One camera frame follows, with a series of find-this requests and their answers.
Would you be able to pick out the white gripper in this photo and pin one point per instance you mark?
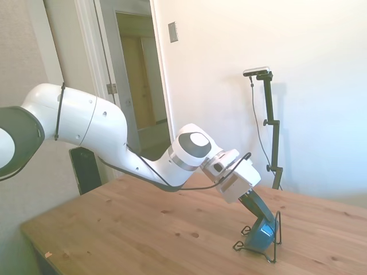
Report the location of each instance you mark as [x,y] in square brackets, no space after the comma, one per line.
[241,183]

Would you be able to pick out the blue ceramic bowl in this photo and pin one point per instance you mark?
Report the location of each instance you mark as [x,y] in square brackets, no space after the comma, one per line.
[262,235]

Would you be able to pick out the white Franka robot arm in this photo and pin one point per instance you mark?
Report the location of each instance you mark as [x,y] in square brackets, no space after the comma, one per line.
[86,120]

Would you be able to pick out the wooden hallway door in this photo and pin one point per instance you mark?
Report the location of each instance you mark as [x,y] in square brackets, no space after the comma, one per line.
[134,86]

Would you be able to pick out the black chair back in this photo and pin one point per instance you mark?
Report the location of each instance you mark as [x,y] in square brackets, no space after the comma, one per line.
[86,172]

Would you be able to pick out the metal door hinge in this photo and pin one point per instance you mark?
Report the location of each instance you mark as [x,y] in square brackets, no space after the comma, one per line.
[112,88]

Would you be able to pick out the open white door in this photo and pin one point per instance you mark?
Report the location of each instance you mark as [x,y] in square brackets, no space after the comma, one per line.
[114,43]

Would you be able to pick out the white door with knob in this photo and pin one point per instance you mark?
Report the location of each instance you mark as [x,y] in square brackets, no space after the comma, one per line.
[66,43]

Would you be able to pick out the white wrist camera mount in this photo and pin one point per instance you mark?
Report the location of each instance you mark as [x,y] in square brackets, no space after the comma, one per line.
[219,166]

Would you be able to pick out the black camera stand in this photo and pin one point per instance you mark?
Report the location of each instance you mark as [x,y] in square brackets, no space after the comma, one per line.
[274,137]

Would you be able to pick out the grey exterior camera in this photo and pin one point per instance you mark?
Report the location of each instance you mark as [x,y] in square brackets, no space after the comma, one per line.
[256,71]

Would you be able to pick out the grey wall switch plate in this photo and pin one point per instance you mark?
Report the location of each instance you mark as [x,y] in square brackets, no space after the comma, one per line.
[173,32]

